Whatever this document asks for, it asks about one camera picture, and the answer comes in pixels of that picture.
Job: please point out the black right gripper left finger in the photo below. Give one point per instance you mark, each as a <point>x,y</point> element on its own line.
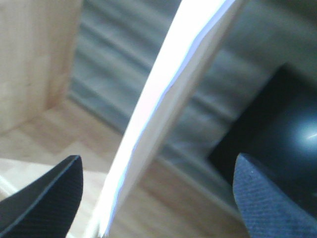
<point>45,208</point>

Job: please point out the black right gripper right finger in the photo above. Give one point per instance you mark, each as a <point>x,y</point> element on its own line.
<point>270,206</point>

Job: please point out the white paper sheet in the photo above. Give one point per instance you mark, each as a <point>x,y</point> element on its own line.
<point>192,42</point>

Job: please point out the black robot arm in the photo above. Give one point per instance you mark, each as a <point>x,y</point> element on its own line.
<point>270,154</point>

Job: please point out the wooden shelf unit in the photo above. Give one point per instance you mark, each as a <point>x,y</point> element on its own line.
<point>37,45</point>

